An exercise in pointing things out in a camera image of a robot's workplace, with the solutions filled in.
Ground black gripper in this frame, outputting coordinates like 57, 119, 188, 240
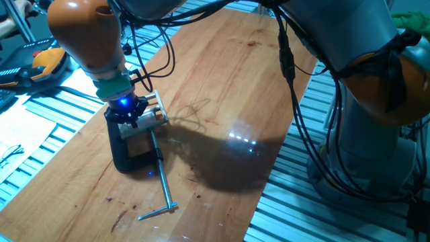
103, 93, 149, 129

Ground small wooden window frame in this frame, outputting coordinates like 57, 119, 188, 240
117, 89, 169, 140

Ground person's bare forearm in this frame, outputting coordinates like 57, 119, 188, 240
0, 15, 17, 38

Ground person's bare hand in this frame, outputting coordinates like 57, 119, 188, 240
15, 0, 34, 17

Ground black C-clamp with steel screw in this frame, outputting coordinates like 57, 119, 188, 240
106, 112, 178, 222

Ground white paper sheet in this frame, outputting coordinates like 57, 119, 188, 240
60, 69, 101, 98
0, 107, 57, 185

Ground glossy brown wooden board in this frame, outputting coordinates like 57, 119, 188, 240
0, 8, 318, 242

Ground orange and black teach pendant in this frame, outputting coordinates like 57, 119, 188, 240
0, 37, 68, 89

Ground thin-framed eyeglasses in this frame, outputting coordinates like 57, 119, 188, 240
0, 144, 26, 168

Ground black computer keyboard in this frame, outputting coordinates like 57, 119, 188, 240
0, 89, 17, 110

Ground grey metal strut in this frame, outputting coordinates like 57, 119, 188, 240
3, 0, 37, 44

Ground green cloth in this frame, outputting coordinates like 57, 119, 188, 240
389, 11, 430, 31

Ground black pendant cable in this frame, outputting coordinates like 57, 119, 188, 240
50, 85, 105, 102

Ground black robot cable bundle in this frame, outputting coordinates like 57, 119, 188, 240
107, 0, 430, 202

